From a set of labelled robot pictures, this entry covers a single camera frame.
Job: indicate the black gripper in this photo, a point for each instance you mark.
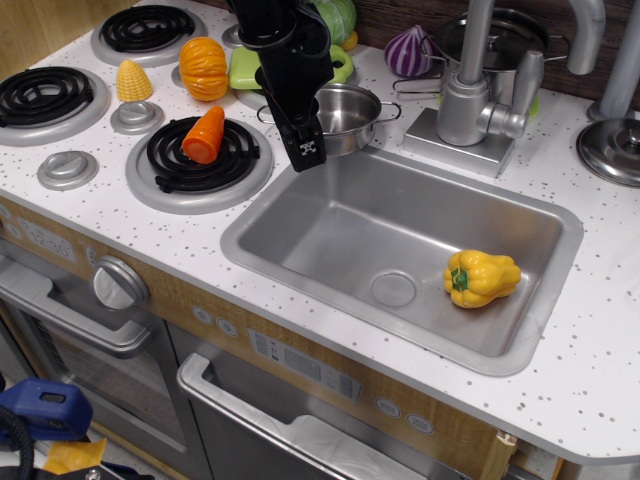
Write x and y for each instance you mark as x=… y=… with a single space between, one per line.
x=292 y=42

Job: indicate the small steel pan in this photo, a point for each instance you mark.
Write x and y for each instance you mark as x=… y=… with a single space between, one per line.
x=347 y=113

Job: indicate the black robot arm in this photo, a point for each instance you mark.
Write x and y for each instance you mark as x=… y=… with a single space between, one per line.
x=292 y=43

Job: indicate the silver sink basin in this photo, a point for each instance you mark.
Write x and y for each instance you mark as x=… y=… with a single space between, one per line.
x=371 y=235

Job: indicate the light green toy dish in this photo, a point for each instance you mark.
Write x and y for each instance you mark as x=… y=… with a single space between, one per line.
x=245 y=63

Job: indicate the orange toy carrot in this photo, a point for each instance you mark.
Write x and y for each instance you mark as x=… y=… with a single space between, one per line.
x=203 y=141

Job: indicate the yellow toy item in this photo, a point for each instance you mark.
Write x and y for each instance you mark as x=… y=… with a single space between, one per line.
x=350 y=42

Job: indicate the orange toy pumpkin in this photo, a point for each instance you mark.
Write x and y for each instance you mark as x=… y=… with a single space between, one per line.
x=203 y=69

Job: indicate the green toy cabbage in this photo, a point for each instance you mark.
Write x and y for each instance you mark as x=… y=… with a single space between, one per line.
x=340 y=17

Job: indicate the purple toy onion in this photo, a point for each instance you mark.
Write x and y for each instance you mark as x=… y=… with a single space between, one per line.
x=411 y=53

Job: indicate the front right stove burner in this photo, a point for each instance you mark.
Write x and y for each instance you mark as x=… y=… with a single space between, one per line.
x=161 y=176

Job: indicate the stove burner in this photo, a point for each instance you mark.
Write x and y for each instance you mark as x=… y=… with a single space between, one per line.
x=161 y=176
x=150 y=35
x=48 y=104

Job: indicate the silver toy faucet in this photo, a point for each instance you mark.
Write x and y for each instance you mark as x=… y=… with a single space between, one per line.
x=468 y=130

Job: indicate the silver stove knob middle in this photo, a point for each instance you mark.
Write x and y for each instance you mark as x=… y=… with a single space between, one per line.
x=137 y=117

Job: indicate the silver stove knob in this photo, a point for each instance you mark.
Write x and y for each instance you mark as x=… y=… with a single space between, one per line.
x=67 y=170
x=137 y=117

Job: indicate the yellow toy corn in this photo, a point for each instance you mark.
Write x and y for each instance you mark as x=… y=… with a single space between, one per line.
x=132 y=82

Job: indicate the back stove burner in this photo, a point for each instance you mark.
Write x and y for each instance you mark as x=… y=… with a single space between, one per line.
x=150 y=35

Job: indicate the yellow toy bell pepper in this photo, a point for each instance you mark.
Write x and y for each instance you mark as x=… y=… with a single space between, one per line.
x=473 y=279

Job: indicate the silver oven dial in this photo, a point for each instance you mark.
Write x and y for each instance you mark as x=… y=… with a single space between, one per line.
x=116 y=285

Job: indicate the silver stove knob front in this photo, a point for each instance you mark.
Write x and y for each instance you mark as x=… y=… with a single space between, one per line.
x=67 y=170

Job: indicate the left stove burner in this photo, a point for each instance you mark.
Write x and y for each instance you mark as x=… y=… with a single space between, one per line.
x=48 y=104

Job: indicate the steel pot lid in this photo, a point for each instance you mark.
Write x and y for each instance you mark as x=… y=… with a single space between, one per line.
x=610 y=149

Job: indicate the blue clamp tool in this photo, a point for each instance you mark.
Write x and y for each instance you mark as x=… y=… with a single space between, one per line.
x=51 y=410

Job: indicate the dishwasher door with handle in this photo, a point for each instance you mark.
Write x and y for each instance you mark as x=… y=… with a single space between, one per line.
x=272 y=405

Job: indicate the oven door with handle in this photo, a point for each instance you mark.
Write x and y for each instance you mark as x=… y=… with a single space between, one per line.
x=122 y=360

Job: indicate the grey vertical post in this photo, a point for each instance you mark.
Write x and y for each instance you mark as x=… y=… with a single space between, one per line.
x=624 y=76

